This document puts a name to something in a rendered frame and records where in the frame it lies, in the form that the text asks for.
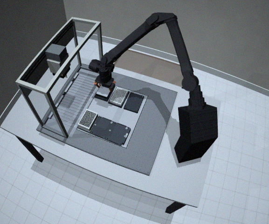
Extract white deep-well block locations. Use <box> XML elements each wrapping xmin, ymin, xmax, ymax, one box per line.
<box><xmin>78</xmin><ymin>109</ymin><xmax>99</xmax><ymax>132</ymax></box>

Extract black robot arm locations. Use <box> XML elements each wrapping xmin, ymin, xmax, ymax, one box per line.
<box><xmin>89</xmin><ymin>12</ymin><xmax>207</xmax><ymax>110</ymax></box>

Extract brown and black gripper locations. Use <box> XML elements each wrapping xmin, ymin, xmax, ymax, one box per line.
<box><xmin>94</xmin><ymin>75</ymin><xmax>116</xmax><ymax>92</ymax></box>

